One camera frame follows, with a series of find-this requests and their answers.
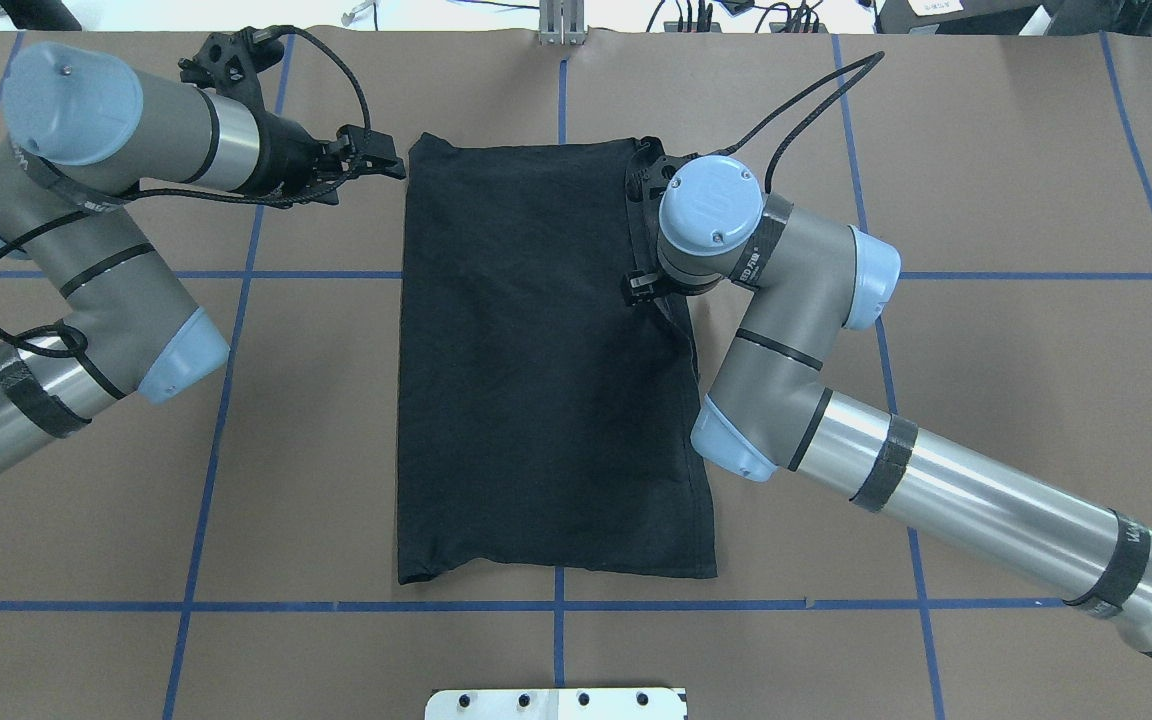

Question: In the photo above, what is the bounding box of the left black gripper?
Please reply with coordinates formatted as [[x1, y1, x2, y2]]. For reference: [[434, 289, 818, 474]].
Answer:
[[177, 29, 407, 209]]

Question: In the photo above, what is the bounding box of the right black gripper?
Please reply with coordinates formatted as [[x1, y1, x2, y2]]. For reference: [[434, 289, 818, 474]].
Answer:
[[622, 138, 699, 306]]

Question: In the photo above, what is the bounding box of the black printed t-shirt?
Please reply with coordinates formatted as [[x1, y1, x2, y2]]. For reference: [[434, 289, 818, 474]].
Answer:
[[397, 132, 717, 584]]

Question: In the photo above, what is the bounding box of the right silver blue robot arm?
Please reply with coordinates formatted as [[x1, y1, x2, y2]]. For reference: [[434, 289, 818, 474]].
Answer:
[[622, 137, 1152, 659]]

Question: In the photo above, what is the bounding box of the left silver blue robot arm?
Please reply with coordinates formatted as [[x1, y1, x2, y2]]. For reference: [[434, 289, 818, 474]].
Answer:
[[0, 26, 406, 473]]

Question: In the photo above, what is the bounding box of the blue tape line lengthwise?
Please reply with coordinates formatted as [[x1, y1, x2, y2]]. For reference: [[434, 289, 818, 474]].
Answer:
[[161, 32, 296, 720]]

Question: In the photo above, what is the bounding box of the aluminium frame post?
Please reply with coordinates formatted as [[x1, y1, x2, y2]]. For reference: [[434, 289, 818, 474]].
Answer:
[[538, 0, 588, 47]]

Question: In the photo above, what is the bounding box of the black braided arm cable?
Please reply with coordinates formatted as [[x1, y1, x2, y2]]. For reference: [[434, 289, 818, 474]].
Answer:
[[0, 26, 376, 401], [711, 52, 885, 191]]

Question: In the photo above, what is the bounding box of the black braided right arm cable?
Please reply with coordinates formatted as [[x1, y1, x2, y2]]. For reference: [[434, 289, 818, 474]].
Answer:
[[711, 52, 885, 191]]

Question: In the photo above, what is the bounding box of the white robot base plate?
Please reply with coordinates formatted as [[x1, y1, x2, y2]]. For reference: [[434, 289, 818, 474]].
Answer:
[[424, 685, 689, 719]]

